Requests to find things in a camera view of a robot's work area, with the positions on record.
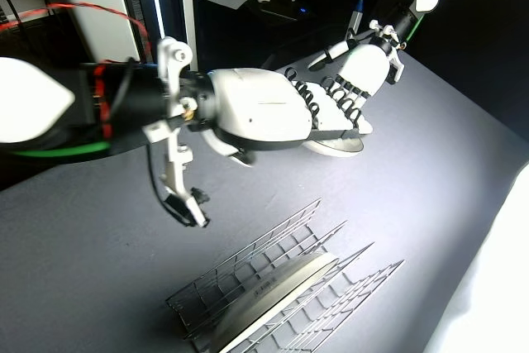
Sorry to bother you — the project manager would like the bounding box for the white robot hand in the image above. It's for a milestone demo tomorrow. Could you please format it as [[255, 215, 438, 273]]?
[[307, 41, 393, 126], [201, 66, 375, 169]]

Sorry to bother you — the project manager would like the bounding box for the white plate with leaf print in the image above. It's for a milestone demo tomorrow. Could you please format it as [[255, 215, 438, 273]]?
[[303, 131, 365, 159], [208, 251, 341, 353]]

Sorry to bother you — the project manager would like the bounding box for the silver usb adapter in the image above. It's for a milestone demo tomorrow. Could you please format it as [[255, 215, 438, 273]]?
[[348, 8, 365, 40]]

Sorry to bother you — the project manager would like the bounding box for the black device with blue light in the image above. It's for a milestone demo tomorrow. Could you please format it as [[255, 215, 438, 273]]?
[[247, 0, 315, 22]]

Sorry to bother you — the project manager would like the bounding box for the white and black column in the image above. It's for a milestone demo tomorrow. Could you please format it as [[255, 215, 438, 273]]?
[[49, 0, 199, 71]]

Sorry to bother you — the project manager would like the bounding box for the grey table cloth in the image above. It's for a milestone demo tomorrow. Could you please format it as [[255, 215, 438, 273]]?
[[0, 45, 529, 353]]

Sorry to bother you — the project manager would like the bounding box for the silver wire dish rack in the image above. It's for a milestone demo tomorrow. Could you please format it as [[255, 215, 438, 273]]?
[[164, 198, 405, 353]]

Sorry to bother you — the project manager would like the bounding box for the red and black twisted cable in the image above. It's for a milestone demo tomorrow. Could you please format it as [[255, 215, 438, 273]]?
[[0, 2, 150, 139]]

